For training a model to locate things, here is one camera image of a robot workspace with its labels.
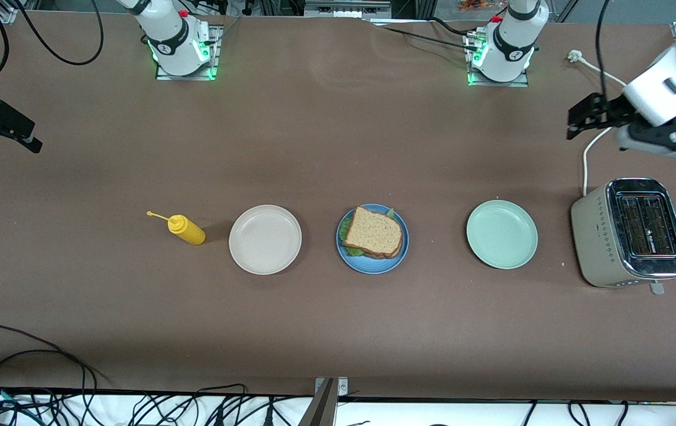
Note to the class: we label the yellow squeeze bottle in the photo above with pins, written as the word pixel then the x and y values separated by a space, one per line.
pixel 190 232

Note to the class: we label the brown bread slice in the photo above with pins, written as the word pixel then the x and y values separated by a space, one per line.
pixel 373 234
pixel 395 252

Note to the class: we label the green lettuce leaf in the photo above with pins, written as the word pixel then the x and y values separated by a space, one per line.
pixel 353 251

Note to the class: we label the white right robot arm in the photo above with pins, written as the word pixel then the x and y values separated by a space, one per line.
pixel 172 41

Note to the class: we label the pale green plate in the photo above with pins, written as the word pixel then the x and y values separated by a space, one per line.
pixel 501 234

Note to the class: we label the blue plate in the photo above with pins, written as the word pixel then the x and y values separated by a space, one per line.
pixel 373 267

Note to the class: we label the off-white plate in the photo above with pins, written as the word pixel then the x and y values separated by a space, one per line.
pixel 265 239

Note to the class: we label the beige chrome-topped toaster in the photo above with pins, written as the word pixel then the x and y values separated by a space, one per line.
pixel 601 242

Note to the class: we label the orange packet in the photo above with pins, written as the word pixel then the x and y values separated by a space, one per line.
pixel 476 5

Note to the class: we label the grey equipment box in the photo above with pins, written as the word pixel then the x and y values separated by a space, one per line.
pixel 346 9

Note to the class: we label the dark metal bar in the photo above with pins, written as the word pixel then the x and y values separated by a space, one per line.
pixel 320 411

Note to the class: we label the small metal table bracket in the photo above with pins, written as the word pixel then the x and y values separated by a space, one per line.
pixel 342 386

